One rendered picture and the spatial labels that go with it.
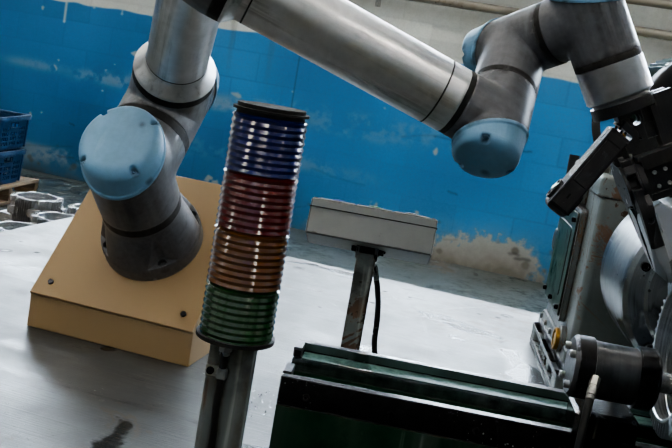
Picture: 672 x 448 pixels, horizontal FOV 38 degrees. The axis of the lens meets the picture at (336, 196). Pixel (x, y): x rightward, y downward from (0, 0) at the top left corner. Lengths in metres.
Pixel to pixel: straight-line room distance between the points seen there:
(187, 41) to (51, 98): 6.60
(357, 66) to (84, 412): 0.53
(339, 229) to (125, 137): 0.31
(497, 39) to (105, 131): 0.54
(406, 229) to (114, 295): 0.45
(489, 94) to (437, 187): 5.76
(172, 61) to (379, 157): 5.59
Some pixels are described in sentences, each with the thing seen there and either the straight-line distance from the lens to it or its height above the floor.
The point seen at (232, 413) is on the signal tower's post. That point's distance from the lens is 0.80.
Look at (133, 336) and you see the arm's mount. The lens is 1.44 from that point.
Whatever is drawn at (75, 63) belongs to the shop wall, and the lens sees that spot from 7.76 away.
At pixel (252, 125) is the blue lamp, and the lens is 0.73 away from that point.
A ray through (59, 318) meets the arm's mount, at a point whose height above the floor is 0.82.
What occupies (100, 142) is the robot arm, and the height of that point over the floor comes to 1.10.
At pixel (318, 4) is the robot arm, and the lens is 1.01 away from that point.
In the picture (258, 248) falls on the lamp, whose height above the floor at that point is 1.11.
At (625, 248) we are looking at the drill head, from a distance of 1.37.
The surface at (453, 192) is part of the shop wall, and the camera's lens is 6.78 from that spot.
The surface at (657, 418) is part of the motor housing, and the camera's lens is 1.14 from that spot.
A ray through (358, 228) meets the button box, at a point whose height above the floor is 1.05.
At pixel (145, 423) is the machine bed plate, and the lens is 1.21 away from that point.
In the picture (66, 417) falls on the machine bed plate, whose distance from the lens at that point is 1.20.
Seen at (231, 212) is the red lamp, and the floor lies 1.13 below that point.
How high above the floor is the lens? 1.26
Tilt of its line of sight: 8 degrees down
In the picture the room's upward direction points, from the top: 10 degrees clockwise
